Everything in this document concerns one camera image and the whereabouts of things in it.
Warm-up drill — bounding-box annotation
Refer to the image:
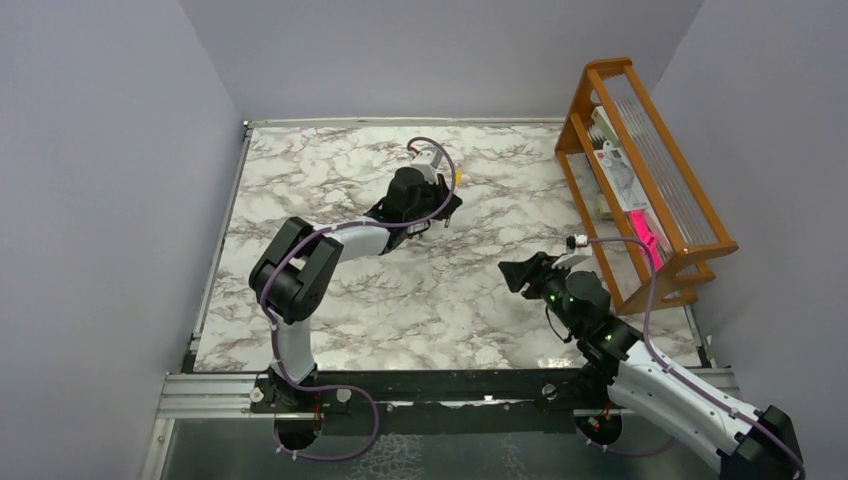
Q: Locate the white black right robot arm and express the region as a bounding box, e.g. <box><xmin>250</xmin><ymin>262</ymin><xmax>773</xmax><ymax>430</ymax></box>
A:
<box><xmin>498</xmin><ymin>252</ymin><xmax>805</xmax><ymax>479</ymax></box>

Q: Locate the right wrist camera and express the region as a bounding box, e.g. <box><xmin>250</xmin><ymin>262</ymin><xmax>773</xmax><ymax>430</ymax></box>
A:
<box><xmin>552</xmin><ymin>234</ymin><xmax>593</xmax><ymax>270</ymax></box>

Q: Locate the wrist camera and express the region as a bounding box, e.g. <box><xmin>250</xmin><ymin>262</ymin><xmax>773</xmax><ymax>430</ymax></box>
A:
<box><xmin>552</xmin><ymin>234</ymin><xmax>593</xmax><ymax>270</ymax></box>
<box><xmin>410</xmin><ymin>147</ymin><xmax>444</xmax><ymax>184</ymax></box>

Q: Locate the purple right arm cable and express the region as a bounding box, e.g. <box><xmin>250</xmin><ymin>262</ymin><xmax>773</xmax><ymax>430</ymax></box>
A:
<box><xmin>582</xmin><ymin>237</ymin><xmax>808</xmax><ymax>480</ymax></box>

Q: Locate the aluminium frame rail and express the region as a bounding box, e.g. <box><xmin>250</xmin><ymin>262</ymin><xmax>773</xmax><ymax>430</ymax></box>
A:
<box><xmin>156</xmin><ymin>367</ymin><xmax>747</xmax><ymax>420</ymax></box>

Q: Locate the white packaged item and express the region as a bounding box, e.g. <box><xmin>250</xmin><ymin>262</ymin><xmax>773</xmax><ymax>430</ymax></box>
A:
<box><xmin>588</xmin><ymin>106</ymin><xmax>651</xmax><ymax>212</ymax></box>

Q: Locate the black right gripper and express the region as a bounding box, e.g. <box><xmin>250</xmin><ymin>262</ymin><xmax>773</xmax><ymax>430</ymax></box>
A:
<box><xmin>500</xmin><ymin>250</ymin><xmax>583</xmax><ymax>335</ymax></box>

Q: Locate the black mounting rail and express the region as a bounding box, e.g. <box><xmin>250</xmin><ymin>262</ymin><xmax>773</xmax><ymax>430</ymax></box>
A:
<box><xmin>249</xmin><ymin>368</ymin><xmax>611</xmax><ymax>436</ymax></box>

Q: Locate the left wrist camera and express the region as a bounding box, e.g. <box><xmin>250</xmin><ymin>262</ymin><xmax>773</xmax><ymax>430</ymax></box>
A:
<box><xmin>410</xmin><ymin>147</ymin><xmax>444</xmax><ymax>184</ymax></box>

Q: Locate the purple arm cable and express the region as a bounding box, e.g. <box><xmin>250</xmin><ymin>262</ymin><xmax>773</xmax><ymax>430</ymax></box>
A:
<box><xmin>258</xmin><ymin>136</ymin><xmax>460</xmax><ymax>463</ymax></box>
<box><xmin>582</xmin><ymin>237</ymin><xmax>808</xmax><ymax>480</ymax></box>

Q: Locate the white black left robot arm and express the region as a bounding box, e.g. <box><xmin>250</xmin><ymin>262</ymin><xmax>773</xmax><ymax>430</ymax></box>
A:
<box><xmin>248</xmin><ymin>167</ymin><xmax>463</xmax><ymax>411</ymax></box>

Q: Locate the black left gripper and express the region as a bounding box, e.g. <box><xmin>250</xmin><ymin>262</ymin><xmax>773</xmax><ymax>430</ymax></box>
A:
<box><xmin>403</xmin><ymin>172</ymin><xmax>459</xmax><ymax>225</ymax></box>

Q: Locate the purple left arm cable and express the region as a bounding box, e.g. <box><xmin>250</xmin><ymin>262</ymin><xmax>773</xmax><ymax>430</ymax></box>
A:
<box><xmin>258</xmin><ymin>136</ymin><xmax>460</xmax><ymax>463</ymax></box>

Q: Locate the orange wooden rack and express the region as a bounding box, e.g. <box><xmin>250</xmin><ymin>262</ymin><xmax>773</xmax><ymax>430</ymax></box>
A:
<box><xmin>554</xmin><ymin>57</ymin><xmax>738</xmax><ymax>314</ymax></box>

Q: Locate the pink packaged item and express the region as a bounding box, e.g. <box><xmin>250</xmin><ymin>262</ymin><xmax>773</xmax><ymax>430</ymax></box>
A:
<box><xmin>628</xmin><ymin>210</ymin><xmax>664</xmax><ymax>270</ymax></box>

